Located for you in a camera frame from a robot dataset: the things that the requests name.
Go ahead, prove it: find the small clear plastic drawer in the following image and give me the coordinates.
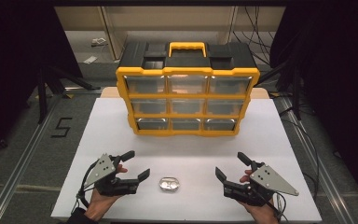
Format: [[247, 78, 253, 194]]
[[158, 176, 181, 192]]

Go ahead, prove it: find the aluminium floor rail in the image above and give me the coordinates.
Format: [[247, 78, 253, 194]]
[[0, 94, 62, 224], [278, 96, 358, 224]]

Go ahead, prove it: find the bundle of hanging black cables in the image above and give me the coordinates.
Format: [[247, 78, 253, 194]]
[[232, 6, 276, 67]]

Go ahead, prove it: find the beige shelf frame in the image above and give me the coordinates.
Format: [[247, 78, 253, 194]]
[[54, 6, 286, 62]]

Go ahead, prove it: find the person's right hand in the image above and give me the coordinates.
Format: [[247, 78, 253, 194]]
[[239, 169, 282, 224]]

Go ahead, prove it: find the crumpled white paper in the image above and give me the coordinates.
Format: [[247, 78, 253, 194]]
[[90, 37, 108, 48]]

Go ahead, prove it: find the person's left hand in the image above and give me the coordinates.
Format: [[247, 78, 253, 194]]
[[83, 164, 129, 222]]

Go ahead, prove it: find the black floor cable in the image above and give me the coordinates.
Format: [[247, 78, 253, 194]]
[[279, 105, 322, 200]]

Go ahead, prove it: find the flat white paper slip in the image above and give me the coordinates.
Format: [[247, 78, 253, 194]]
[[82, 55, 99, 65]]

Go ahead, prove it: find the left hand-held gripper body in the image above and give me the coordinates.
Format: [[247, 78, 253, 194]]
[[83, 153, 140, 197]]

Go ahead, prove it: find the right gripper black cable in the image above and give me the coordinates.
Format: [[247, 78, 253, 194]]
[[265, 190, 290, 224]]

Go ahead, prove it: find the black tripod stand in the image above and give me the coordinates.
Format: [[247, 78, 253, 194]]
[[36, 63, 102, 125]]

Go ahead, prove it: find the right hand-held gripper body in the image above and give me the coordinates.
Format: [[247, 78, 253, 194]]
[[223, 160, 300, 207]]

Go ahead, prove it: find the yellow black drawer organizer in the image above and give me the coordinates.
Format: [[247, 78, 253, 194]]
[[115, 41, 261, 138]]

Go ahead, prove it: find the black curtain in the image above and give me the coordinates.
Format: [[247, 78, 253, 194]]
[[0, 0, 84, 162], [269, 0, 358, 216]]

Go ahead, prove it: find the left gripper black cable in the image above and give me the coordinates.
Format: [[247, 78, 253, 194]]
[[70, 161, 98, 217]]

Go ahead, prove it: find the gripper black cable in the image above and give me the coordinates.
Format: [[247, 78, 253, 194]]
[[70, 161, 98, 217], [265, 190, 290, 224]]

